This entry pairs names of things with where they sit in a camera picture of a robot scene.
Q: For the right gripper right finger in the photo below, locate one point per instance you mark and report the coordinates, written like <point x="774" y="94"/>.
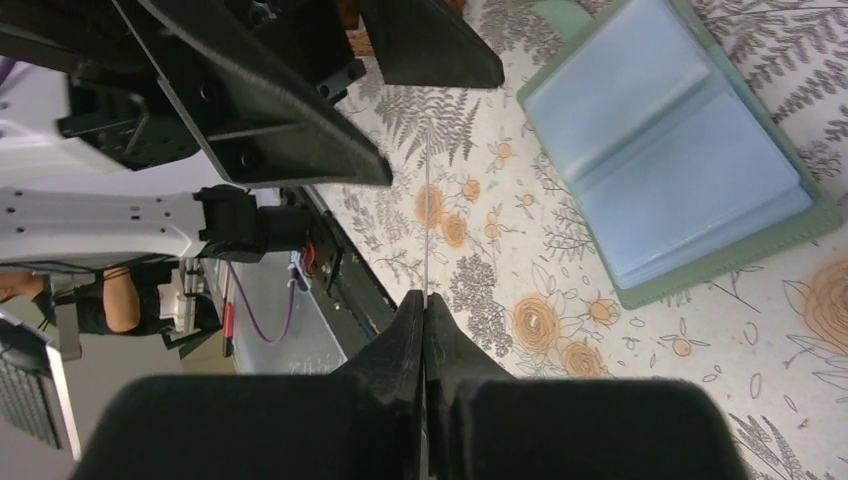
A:
<point x="484" y="423"/>

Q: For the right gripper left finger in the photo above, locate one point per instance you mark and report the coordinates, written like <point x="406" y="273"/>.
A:
<point x="361" y="421"/>

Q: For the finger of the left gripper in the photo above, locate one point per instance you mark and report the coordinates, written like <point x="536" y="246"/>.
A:
<point x="427" y="43"/>

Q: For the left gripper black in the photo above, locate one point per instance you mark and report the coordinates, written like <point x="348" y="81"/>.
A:
<point x="251" y="84"/>

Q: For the woven brown basket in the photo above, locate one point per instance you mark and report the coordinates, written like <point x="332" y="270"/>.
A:
<point x="355" y="30"/>

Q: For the green card holder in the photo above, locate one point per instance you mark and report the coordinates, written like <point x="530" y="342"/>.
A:
<point x="677" y="169"/>

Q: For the white card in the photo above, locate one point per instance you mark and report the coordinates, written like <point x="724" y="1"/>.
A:
<point x="427" y="214"/>

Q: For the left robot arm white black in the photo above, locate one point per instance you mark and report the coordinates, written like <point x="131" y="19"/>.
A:
<point x="65" y="208"/>

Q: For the floral table mat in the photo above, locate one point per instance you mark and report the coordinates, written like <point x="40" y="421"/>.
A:
<point x="511" y="256"/>

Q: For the person in background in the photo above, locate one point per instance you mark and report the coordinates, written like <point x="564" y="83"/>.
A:
<point x="111" y="305"/>

